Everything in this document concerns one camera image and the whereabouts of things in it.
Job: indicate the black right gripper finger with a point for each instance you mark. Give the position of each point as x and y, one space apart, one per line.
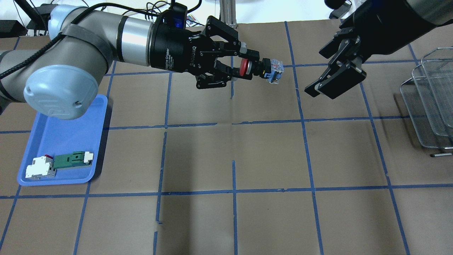
338 79
326 83

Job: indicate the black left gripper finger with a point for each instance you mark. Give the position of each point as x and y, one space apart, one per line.
240 49
237 73

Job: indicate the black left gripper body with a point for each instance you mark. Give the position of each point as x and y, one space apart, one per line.
173 47

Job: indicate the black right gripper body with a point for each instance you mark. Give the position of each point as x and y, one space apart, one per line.
380 33

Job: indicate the red emergency stop button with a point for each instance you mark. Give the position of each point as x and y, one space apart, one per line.
268 69

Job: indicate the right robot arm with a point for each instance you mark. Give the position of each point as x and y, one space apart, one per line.
377 27

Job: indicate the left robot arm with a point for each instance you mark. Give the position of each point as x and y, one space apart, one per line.
62 78

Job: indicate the green terminal block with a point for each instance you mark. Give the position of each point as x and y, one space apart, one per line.
75 159

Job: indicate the blue plastic tray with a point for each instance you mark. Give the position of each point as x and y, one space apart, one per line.
53 136

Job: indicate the white circuit breaker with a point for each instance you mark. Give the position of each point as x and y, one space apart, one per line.
40 167

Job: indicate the aluminium frame post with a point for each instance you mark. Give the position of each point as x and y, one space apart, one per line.
228 12

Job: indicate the wire mesh shelf rack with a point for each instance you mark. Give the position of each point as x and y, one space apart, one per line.
428 99

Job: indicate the black camera stand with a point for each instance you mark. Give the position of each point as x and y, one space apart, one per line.
39 15

